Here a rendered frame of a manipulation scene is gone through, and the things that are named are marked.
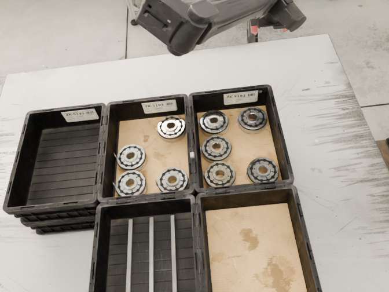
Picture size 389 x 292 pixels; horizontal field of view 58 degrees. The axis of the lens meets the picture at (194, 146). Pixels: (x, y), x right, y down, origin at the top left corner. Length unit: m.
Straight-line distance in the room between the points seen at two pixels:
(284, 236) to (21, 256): 0.91
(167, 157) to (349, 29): 2.15
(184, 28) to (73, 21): 2.76
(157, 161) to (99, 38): 2.04
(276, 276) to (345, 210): 0.39
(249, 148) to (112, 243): 0.55
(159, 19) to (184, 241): 0.67
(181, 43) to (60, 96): 1.11
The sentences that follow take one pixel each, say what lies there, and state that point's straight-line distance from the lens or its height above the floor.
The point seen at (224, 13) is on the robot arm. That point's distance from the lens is 0.84.
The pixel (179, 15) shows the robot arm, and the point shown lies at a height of 1.47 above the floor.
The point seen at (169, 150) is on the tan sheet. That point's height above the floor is 0.83.
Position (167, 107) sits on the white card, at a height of 0.88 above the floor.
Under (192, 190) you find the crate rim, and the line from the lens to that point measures 1.07.
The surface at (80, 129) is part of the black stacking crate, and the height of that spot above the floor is 0.83.
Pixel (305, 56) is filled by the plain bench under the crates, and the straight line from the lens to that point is 1.76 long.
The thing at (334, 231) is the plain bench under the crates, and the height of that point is 0.70.
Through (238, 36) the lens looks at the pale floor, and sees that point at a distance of 2.93.
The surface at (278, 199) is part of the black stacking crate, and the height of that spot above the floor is 0.86.
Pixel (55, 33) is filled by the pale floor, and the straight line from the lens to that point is 3.38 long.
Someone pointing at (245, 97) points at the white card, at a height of 0.89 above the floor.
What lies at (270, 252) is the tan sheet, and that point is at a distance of 1.11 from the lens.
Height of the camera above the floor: 1.89
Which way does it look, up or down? 57 degrees down
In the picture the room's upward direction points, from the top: 10 degrees counter-clockwise
